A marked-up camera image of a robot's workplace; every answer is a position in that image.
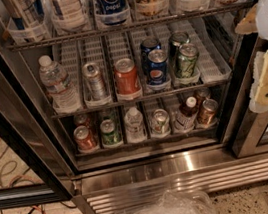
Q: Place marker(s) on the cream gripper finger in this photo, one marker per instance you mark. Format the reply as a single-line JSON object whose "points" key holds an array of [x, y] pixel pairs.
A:
{"points": [[248, 24]]}

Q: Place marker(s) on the rear dark green can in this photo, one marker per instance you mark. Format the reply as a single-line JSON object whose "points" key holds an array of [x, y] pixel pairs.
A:
{"points": [[176, 40]]}

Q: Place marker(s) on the front green soda can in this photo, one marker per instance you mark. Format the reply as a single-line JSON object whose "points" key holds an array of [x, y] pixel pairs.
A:
{"points": [[186, 59]]}

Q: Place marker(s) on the brown copper can rear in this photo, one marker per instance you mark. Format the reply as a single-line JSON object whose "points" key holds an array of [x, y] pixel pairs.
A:
{"points": [[202, 94]]}

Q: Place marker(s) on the brown copper can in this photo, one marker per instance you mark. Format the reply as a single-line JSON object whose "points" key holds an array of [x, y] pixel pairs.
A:
{"points": [[207, 112], [202, 94]]}

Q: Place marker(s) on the brown copper can front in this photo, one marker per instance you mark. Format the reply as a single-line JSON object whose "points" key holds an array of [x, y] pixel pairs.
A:
{"points": [[207, 112]]}

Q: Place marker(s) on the front blue pepsi can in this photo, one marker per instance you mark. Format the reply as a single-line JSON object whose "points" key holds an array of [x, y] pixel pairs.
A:
{"points": [[157, 67]]}

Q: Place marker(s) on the rear blue pepsi can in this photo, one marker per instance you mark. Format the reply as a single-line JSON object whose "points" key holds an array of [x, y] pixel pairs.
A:
{"points": [[146, 46]]}

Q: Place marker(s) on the silver green can bottom shelf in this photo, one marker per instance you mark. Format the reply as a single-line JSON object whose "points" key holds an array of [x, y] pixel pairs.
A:
{"points": [[159, 122]]}

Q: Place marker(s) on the orange soda can middle shelf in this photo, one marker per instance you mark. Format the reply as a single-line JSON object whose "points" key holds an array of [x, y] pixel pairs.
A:
{"points": [[126, 76]]}

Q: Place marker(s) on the tall blue pepsi can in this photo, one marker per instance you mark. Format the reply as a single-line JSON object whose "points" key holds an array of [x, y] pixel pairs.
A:
{"points": [[112, 11]]}

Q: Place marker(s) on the small water bottle bottom shelf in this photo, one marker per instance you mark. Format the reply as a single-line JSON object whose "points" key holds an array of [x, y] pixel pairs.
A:
{"points": [[134, 125]]}

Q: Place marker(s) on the silver soda can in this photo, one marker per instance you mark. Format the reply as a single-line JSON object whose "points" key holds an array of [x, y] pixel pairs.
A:
{"points": [[94, 80]]}

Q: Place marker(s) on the white label bottle top shelf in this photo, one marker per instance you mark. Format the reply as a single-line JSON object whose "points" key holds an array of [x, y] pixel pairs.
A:
{"points": [[68, 14]]}

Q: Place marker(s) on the rear red can bottom shelf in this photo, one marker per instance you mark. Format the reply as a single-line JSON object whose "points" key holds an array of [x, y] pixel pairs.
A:
{"points": [[83, 120]]}

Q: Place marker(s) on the red can shelf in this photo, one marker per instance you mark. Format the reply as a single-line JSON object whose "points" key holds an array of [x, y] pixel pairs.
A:
{"points": [[83, 120], [84, 138]]}

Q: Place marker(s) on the clear water bottle middle shelf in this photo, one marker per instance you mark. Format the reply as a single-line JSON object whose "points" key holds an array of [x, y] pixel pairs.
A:
{"points": [[59, 85]]}

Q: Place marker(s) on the steel fridge base grille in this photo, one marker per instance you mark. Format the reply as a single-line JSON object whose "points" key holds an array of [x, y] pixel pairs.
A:
{"points": [[111, 190]]}

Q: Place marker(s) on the blue white can top shelf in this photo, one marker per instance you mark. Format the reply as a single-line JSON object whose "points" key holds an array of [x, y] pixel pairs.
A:
{"points": [[25, 13]]}

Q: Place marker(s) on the glass fridge door left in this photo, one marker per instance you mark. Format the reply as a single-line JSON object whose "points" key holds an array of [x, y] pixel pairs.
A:
{"points": [[26, 126]]}

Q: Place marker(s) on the brown bottle white cap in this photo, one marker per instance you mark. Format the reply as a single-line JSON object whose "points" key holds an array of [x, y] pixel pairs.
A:
{"points": [[186, 114]]}

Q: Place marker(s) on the middle wire shelf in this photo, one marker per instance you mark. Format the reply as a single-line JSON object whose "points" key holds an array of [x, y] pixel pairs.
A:
{"points": [[142, 98]]}

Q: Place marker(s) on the wire shelf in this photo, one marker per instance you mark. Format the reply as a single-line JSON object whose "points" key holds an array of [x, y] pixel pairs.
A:
{"points": [[128, 27], [142, 98]]}

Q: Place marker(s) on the top wire shelf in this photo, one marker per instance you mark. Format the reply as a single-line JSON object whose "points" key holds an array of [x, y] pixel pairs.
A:
{"points": [[128, 27]]}

